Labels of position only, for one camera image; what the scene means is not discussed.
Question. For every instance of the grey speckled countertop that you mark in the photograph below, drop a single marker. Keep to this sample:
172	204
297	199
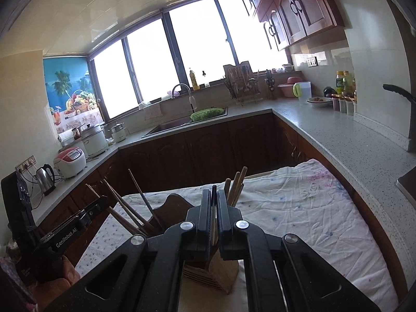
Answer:
341	136

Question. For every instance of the white paper towel roll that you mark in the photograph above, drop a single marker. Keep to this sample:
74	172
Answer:
67	136

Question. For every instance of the beach and fruit wall poster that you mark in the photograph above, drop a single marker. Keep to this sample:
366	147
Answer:
65	84

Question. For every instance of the steel kitchen sink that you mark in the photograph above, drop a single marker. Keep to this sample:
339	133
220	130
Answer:
165	126

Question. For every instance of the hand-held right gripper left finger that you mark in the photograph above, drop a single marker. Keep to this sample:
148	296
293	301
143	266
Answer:
210	211

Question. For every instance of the yellow oil bottle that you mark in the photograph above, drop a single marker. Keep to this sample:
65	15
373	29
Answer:
339	83
348	84

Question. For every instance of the white and red rice cooker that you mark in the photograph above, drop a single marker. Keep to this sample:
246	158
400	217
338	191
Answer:
70	162

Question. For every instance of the large kitchen window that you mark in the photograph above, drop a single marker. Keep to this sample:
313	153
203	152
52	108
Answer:
195	45

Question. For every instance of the white wall socket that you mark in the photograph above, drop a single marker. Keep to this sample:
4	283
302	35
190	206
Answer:
312	62

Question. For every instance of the silver white electric cooker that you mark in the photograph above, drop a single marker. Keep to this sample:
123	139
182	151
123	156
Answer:
96	141

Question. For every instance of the pink plastic basin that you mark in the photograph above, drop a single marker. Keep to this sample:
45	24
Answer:
286	91

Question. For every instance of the person's left hand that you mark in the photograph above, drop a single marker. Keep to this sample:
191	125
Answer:
66	271

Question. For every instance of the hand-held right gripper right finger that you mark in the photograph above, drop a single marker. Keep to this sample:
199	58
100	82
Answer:
219	211

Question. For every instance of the wooden cutting board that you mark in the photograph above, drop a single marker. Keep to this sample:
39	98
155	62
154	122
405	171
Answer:
243	65

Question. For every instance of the white dishcloth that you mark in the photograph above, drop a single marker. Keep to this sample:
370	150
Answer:
152	112

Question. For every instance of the white dotted tablecloth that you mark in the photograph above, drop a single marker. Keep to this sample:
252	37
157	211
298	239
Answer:
292	208

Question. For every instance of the dark round pot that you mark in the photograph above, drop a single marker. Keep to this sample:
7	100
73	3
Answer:
329	91

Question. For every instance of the white plate with food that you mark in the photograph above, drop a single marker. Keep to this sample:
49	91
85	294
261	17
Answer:
320	102

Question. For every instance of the small pink container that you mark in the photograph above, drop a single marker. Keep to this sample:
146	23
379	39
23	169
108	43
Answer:
174	94

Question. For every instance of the yellow detergent bottle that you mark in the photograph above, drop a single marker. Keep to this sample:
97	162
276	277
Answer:
194	81

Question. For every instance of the brown wooden base cabinets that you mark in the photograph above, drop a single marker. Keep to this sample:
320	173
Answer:
211	149

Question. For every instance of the small dark dispenser bottle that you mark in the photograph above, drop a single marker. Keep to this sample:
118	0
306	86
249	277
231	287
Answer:
204	75

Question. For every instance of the wooden utensil holder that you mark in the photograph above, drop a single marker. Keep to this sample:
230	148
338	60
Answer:
211	276

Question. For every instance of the black glass stove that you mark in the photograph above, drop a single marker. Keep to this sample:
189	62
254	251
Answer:
409	185

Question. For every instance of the small white electric pot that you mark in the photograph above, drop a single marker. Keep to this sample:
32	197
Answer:
118	133

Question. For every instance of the wall socket strip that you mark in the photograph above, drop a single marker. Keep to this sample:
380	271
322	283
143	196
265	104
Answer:
27	163

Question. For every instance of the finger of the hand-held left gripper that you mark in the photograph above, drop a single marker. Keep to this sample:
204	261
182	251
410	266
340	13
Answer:
94	211

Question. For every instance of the wooden table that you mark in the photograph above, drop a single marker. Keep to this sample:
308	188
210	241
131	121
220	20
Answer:
383	234

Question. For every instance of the white spice jar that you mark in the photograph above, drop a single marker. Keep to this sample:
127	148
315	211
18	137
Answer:
343	105
350	107
335	103

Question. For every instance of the steel electric kettle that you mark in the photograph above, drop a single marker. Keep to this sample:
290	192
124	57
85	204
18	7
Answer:
45	180

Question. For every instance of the white bowl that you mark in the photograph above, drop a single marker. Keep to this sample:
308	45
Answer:
288	68

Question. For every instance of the brown wooden wall cabinets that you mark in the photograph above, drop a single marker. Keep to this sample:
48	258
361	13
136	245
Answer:
302	9

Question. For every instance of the curved steel faucet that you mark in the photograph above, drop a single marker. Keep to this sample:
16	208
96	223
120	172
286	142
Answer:
191	99

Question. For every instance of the wooden knife block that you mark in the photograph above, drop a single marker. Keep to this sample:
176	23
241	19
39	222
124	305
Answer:
272	92

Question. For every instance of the green plastic basket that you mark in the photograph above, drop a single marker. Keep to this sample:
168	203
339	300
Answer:
206	114

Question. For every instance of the slim metal chopstick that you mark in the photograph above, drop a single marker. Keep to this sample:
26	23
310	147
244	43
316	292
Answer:
213	230

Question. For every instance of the small brown jug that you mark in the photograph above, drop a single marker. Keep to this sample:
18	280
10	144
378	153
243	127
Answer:
77	134

